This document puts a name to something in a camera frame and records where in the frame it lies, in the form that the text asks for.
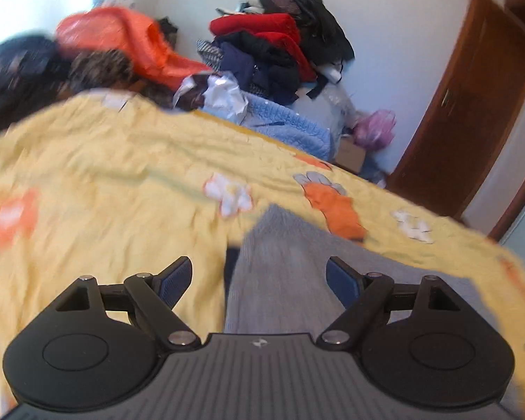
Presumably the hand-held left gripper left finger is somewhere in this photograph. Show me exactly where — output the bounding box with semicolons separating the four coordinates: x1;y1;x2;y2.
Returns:
54;255;202;351

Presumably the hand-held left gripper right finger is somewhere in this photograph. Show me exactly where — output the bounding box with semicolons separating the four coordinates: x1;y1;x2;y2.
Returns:
317;255;465;351

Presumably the grey sweater with navy sleeves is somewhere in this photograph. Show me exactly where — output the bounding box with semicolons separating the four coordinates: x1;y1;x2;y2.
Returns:
222;203;525;420

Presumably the yellow printed blanket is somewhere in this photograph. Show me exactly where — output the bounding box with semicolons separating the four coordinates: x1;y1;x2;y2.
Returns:
0;92;525;420

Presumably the cardboard box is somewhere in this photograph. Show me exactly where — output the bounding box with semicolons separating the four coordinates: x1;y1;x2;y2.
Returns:
334;135;368;175

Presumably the pink plastic bag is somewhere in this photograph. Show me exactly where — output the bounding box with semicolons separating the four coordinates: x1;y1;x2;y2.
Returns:
353;109;397;149

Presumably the light blue knit garment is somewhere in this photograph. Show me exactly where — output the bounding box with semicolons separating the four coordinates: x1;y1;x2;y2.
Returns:
201;92;346;162

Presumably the clear plastic bag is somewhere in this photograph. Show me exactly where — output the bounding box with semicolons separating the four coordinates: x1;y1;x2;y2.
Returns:
295;83;364;132

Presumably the silver white plastic bag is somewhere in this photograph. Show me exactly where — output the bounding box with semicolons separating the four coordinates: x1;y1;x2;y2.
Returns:
173;72;250;123

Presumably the brown wooden door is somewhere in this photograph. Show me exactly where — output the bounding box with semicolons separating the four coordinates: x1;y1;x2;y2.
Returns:
387;0;525;241

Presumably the leopard print cloth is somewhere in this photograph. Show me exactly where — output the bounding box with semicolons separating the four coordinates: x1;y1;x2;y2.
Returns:
68;49;134;90

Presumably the navy jacket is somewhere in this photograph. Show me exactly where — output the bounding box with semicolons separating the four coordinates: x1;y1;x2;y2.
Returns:
214;30;305;106

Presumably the orange plastic bag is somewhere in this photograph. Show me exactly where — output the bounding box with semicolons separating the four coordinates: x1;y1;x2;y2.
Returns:
55;6;211;92

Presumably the black garment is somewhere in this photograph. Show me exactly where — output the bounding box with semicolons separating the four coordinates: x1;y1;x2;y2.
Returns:
243;0;356;75

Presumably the black lace cloth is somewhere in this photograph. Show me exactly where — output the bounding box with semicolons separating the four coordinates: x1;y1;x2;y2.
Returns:
0;35;73;141

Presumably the red garment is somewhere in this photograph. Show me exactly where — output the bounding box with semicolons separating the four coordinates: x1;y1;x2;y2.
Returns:
209;13;318;83

